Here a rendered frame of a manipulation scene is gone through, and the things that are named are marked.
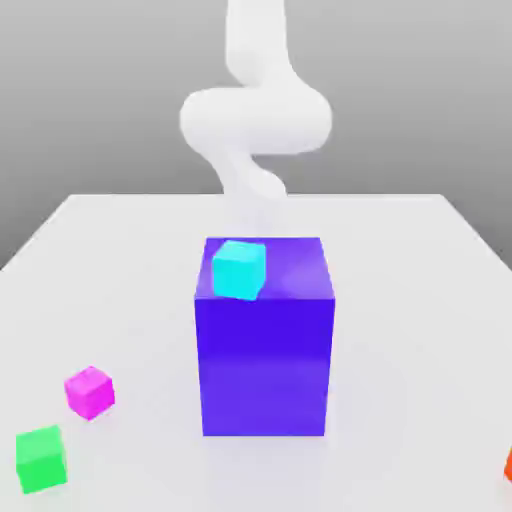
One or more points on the large purple box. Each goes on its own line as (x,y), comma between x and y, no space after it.
(264,360)

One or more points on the small orange cube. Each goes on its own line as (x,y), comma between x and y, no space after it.
(509,466)

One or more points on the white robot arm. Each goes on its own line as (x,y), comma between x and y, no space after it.
(256,120)

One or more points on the small magenta cube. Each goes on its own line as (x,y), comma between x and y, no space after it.
(88,394)

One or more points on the small cyan cube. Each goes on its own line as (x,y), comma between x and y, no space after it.
(239,272)

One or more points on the small green cube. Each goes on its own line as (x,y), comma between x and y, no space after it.
(40,460)

